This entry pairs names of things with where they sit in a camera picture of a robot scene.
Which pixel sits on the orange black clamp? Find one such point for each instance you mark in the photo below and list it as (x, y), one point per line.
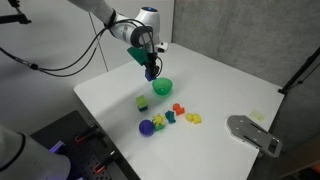
(105, 162)
(86, 133)

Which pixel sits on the yellow spiky star toy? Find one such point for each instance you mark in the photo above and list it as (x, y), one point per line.
(158, 119)

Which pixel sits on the white cylindrical robot base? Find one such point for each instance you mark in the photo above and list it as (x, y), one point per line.
(30, 156)

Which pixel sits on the yellow animal toy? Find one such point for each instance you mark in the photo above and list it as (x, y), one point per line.
(193, 118)

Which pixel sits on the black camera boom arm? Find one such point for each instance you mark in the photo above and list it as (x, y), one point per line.
(15, 16)

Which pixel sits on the black pegboard table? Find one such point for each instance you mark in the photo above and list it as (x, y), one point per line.
(83, 156)

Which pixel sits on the purple spiky ball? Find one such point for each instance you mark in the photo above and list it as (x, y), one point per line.
(146, 127)

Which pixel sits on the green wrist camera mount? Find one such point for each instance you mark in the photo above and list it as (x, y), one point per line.
(137, 55)

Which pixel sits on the grey metal mounting plate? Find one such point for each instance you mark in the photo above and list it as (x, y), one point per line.
(255, 135)

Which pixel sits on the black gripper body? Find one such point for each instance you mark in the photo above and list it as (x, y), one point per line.
(153, 59)

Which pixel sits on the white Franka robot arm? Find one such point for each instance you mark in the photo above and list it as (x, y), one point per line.
(133, 26)

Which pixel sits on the blue cube block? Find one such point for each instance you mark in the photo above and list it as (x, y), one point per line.
(150, 77)

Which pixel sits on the pale yellow sticky note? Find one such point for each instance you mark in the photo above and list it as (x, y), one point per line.
(257, 115)

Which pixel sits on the dark blue block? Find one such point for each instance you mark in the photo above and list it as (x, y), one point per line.
(143, 109)

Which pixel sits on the green translucent bowl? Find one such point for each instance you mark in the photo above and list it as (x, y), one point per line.
(162, 87)

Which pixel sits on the black tripod stand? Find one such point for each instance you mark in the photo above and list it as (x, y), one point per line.
(300, 71)

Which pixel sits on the lime green block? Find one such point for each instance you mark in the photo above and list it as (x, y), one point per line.
(141, 101)

